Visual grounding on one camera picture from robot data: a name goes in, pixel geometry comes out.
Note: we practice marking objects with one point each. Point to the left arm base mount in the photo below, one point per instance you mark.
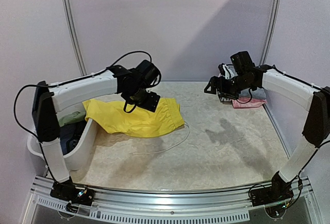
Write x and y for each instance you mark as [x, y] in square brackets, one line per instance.
[67, 191]

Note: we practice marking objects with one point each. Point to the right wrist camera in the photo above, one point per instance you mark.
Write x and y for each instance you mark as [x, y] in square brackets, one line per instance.
[225, 71]

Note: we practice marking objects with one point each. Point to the right aluminium corner post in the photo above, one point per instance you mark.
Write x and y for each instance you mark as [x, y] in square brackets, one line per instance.
[270, 31]

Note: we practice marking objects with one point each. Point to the left aluminium corner post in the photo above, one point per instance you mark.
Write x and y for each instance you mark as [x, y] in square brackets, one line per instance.
[73, 36]

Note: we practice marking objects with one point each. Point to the aluminium front rail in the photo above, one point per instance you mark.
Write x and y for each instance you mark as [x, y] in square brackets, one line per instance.
[228, 205]

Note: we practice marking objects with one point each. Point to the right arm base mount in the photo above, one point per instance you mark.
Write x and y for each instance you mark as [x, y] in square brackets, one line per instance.
[279, 191]

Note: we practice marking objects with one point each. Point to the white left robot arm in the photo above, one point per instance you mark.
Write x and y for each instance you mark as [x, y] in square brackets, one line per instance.
[131, 84]

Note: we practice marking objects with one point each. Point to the black white patterned garment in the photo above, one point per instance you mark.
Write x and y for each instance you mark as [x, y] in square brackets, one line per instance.
[224, 100]

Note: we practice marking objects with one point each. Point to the aluminium corner post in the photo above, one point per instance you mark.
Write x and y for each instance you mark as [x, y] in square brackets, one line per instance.
[73, 36]
[270, 31]

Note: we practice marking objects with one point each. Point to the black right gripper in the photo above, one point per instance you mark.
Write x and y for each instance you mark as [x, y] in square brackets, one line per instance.
[219, 87]

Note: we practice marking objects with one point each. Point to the grey button-up shirt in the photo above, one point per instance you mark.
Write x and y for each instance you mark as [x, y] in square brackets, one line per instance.
[257, 94]

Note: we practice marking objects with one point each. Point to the pink folded garment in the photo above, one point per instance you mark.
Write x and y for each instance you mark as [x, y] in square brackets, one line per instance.
[254, 103]

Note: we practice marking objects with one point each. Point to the navy blue garment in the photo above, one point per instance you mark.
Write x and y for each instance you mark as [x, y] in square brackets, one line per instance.
[70, 135]

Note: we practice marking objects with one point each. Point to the yellow shorts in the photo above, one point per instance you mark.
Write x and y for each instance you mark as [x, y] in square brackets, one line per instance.
[140, 123]

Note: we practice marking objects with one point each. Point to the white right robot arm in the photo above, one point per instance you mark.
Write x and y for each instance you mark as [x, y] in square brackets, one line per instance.
[312, 99]

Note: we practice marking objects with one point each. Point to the olive green garment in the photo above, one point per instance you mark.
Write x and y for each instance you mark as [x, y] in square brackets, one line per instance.
[72, 118]

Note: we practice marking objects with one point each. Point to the white laundry basket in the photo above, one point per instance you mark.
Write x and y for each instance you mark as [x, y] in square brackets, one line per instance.
[73, 161]

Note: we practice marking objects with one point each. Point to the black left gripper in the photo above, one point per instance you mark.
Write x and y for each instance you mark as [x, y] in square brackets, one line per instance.
[151, 104]

